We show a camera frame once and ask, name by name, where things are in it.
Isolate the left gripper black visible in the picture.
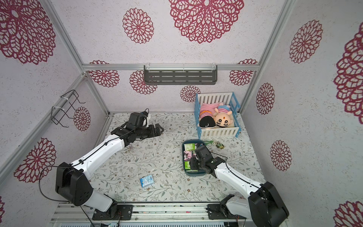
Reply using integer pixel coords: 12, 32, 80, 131
136, 122, 164, 141

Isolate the green tissue pack top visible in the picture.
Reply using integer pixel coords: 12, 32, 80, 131
183, 143, 196, 151

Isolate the blue tissue pack bottom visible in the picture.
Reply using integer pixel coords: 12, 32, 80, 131
140, 175, 155, 188

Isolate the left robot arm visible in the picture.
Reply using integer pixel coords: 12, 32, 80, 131
55, 111, 164, 213

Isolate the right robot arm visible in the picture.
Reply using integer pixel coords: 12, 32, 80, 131
193, 144, 289, 227

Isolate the teal storage box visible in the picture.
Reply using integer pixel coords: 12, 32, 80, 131
181, 139, 206, 176

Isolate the pink plush doll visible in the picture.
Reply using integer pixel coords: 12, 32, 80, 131
199, 103, 223, 129

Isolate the blue white toy crib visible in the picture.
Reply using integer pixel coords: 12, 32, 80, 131
194, 92, 241, 140

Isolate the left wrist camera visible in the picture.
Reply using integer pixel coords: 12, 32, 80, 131
142, 111, 151, 127

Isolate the green carabiner keychain figure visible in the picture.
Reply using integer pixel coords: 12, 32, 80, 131
204, 141, 225, 149

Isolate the grey wall shelf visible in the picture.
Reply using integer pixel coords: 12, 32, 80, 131
143, 65, 217, 85

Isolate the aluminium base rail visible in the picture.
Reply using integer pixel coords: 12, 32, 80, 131
48, 202, 255, 227

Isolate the black wire wall rack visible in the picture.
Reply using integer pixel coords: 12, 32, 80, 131
50, 89, 85, 128

